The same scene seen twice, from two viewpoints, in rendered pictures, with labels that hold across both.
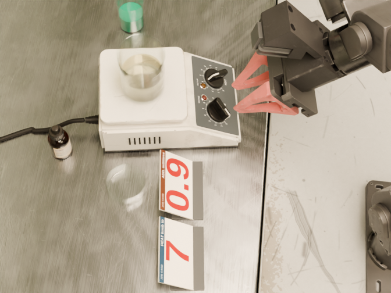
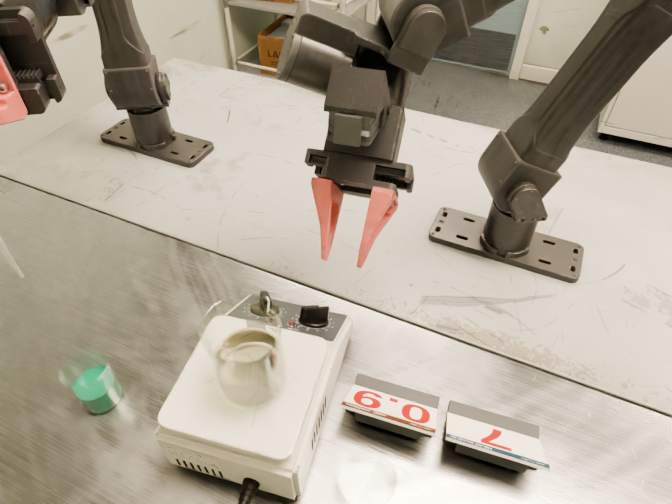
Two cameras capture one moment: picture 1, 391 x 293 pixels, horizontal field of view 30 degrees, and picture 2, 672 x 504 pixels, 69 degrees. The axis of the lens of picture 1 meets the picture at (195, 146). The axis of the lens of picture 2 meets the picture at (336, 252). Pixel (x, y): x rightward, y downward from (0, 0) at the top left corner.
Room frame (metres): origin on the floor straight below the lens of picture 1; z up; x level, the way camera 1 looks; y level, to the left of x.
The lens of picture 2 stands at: (0.38, 0.26, 1.37)
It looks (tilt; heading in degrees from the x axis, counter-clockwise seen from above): 45 degrees down; 292
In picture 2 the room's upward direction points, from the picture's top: straight up
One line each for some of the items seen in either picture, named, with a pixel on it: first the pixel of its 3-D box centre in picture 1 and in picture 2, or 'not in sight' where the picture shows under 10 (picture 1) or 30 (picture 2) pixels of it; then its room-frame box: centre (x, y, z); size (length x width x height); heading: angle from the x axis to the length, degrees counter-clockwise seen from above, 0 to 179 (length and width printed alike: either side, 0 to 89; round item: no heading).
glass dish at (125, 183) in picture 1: (125, 184); (366, 481); (0.41, 0.09, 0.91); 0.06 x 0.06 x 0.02
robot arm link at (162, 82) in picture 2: not in sight; (141, 90); (0.94, -0.30, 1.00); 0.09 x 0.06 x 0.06; 30
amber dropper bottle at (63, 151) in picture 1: (58, 139); not in sight; (0.47, 0.19, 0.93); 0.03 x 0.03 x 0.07
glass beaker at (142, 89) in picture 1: (140, 72); (249, 358); (0.53, 0.08, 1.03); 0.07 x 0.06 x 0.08; 147
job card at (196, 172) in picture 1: (181, 184); (392, 402); (0.41, 0.02, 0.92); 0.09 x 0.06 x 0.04; 4
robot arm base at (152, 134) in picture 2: not in sight; (151, 124); (0.94, -0.31, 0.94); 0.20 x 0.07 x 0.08; 177
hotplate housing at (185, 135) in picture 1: (162, 100); (263, 381); (0.54, 0.05, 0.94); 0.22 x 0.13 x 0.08; 97
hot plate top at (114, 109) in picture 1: (143, 84); (248, 380); (0.54, 0.08, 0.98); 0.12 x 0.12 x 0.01; 7
